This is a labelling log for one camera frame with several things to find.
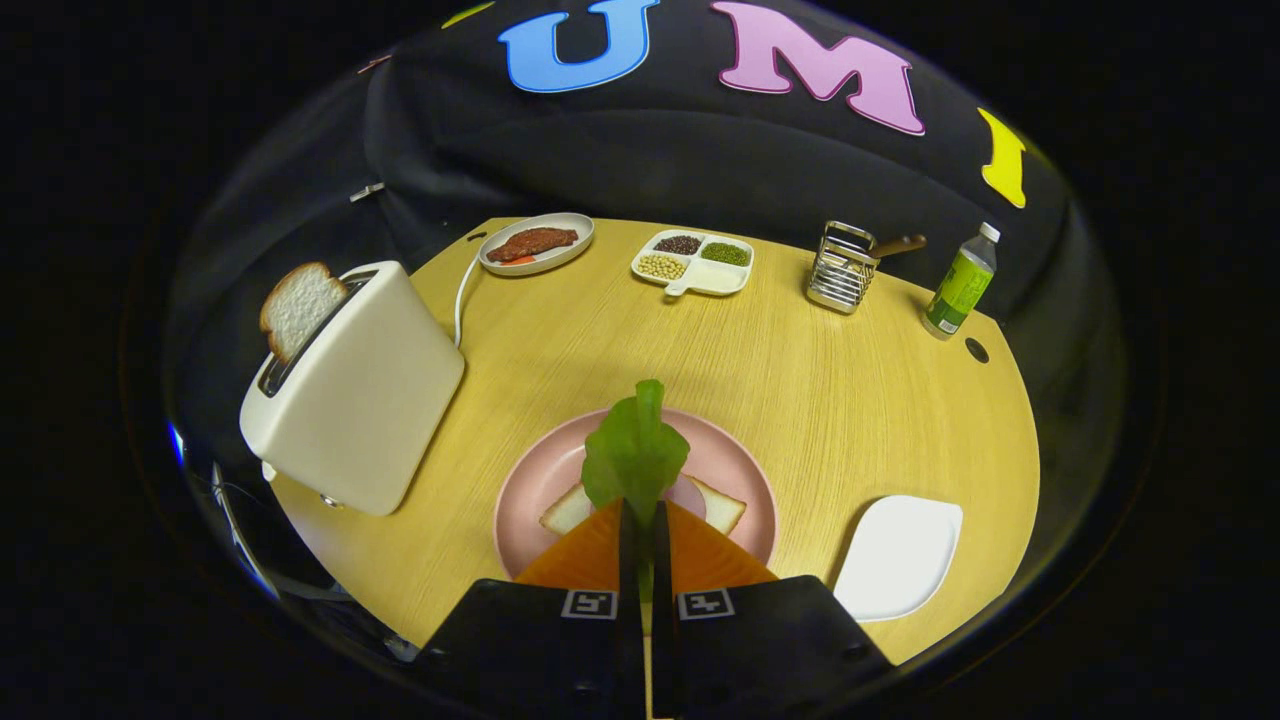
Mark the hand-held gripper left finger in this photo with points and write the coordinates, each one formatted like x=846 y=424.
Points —
x=630 y=560

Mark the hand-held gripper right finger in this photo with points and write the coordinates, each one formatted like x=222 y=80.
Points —
x=660 y=560

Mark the green lettuce leaf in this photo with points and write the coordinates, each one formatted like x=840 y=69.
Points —
x=635 y=450

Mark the toasted white bread slice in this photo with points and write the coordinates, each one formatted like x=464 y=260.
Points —
x=300 y=308

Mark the pink ham slice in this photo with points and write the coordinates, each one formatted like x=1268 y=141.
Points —
x=692 y=497

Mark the bread slice with pale crust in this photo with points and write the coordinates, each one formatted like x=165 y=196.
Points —
x=722 y=510

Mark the round pink plate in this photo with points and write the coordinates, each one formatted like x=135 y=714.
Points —
x=740 y=480

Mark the white square plate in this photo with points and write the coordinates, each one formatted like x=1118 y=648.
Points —
x=895 y=560

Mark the white divided dish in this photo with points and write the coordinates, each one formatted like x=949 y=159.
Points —
x=715 y=278

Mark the pile of yellow soybeans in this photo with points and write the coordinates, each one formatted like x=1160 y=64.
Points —
x=662 y=267

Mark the white toaster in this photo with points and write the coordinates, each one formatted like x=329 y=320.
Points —
x=370 y=400

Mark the round grey-white plate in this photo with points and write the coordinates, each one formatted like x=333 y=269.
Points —
x=558 y=261

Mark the pile of green beans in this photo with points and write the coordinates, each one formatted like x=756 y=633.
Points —
x=725 y=254

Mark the pile of dark red beans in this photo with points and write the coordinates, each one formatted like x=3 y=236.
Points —
x=678 y=244

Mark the brown meat slice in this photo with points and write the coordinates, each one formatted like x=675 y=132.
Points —
x=530 y=242

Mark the black backdrop cloth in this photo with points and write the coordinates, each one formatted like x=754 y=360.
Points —
x=700 y=160

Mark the clear bottle with green label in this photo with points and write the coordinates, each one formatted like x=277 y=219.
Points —
x=958 y=290

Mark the computer monitor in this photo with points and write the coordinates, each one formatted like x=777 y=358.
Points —
x=177 y=442

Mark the pink clothespin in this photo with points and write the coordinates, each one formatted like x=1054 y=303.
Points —
x=375 y=63

